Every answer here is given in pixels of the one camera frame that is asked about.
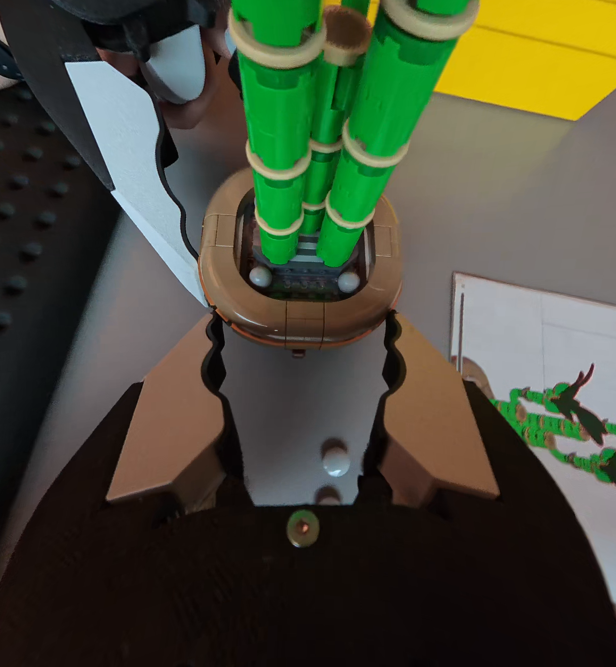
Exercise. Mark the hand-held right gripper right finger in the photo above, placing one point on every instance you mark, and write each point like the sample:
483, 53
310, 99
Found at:
438, 432

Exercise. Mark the lego instruction booklet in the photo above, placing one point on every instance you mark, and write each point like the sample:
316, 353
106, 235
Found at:
547, 338

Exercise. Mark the cluster of white lego pebbles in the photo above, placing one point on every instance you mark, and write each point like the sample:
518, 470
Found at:
335, 461

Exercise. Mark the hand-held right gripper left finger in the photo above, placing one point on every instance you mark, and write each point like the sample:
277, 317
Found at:
167, 432

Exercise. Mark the green lego bamboo plant model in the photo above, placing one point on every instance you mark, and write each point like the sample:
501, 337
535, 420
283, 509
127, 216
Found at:
287, 312

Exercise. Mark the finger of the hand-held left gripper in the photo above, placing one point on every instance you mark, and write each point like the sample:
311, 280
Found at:
131, 172

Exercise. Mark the person's left hand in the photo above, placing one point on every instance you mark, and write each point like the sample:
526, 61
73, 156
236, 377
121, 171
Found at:
193, 114

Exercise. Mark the stacked yellow storage bins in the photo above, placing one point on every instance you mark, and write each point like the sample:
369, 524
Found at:
547, 62

